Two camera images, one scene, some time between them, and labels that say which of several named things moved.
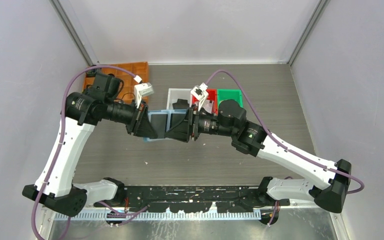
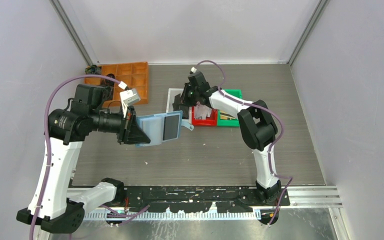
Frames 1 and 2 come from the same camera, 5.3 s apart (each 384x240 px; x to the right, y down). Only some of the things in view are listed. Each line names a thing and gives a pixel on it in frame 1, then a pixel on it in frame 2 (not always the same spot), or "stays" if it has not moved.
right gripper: (182, 131) -> (185, 101)
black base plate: (191, 199) stays
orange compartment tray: (138, 68) stays
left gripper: (142, 127) -> (132, 133)
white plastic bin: (174, 94) stays
